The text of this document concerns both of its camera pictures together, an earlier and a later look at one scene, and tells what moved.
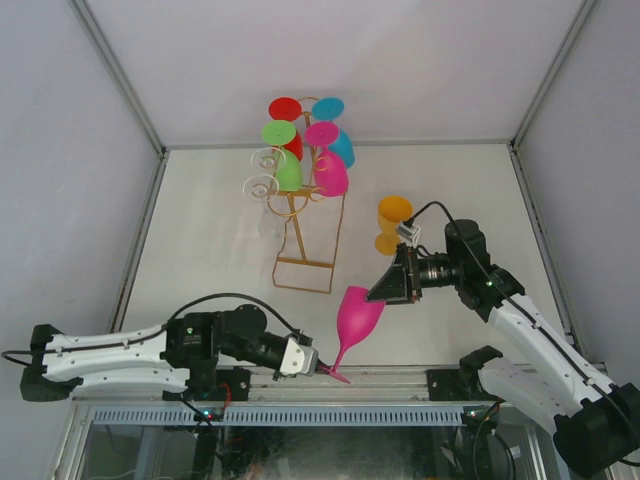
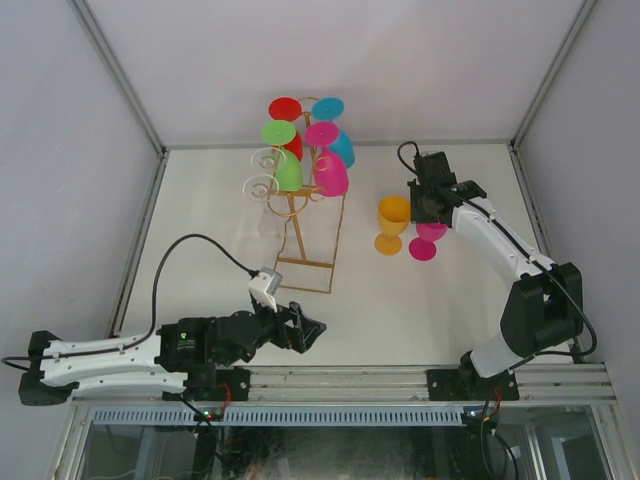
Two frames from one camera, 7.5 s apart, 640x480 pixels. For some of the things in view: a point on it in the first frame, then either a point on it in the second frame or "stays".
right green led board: (480, 420) stays
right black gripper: (400, 285) -> (416, 214)
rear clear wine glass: (268, 158) stays
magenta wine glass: (356, 318) -> (423, 248)
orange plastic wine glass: (392, 210) stays
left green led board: (210, 414) stays
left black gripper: (318, 365) -> (309, 329)
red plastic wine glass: (288, 109) stays
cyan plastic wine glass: (330, 108) stays
